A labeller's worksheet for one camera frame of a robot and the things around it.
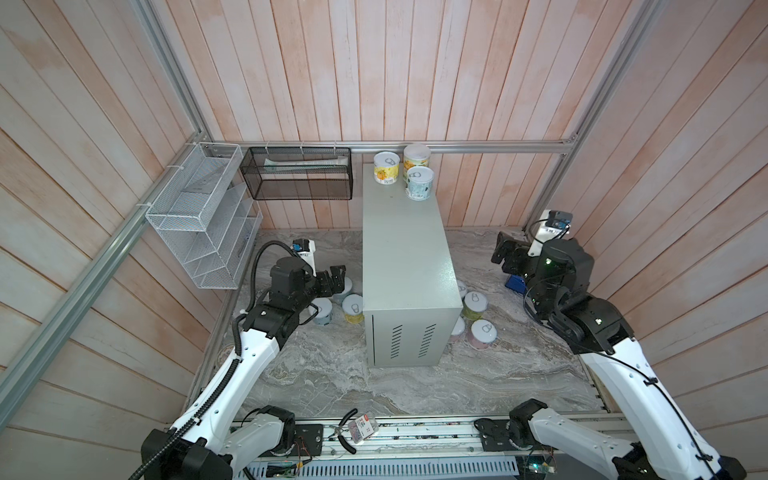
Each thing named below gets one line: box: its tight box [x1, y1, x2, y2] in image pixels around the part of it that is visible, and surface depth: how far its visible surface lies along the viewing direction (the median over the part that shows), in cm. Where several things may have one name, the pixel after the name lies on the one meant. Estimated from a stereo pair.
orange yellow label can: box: [403, 143, 431, 181], surface depth 82 cm
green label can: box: [462, 291, 489, 321], surface depth 95 cm
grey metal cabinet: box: [362, 163, 464, 368], surface depth 75 cm
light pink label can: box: [448, 315, 466, 343], surface depth 89 cm
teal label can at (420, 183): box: [405, 166, 435, 202], surface depth 80 cm
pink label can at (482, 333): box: [468, 319, 498, 349], surface depth 88 cm
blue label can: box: [309, 297, 333, 326], surface depth 93 cm
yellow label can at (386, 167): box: [373, 150, 401, 185], surface depth 84 cm
